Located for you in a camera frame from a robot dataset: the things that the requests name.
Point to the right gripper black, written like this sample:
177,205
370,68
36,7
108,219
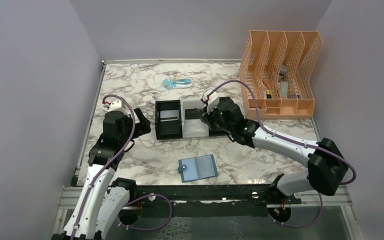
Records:
207,116

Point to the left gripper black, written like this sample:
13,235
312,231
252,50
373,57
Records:
143,126

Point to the white credit card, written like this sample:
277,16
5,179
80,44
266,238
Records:
168,115

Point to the blue leather card holder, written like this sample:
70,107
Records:
197,168

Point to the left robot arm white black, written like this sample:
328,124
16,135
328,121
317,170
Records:
101,198

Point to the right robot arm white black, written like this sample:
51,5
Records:
324,171

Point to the black card in middle tray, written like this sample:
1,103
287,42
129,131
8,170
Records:
191,114

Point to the white middle tray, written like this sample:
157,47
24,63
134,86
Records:
193,128

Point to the black right tray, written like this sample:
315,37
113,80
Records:
221,119

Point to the black tray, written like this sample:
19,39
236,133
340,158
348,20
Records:
221,119
170,130

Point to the black left tray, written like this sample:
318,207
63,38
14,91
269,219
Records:
170,130

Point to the blue blister pack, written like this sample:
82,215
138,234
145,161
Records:
177,83

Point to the grey item in organizer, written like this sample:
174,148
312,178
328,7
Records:
283,88

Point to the orange plastic file organizer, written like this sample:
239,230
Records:
264,53

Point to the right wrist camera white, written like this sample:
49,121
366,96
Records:
210,99

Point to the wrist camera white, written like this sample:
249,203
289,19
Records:
118,105
210,99

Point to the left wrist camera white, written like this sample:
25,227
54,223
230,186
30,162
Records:
118,105

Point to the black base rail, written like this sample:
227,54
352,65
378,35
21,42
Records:
259,193

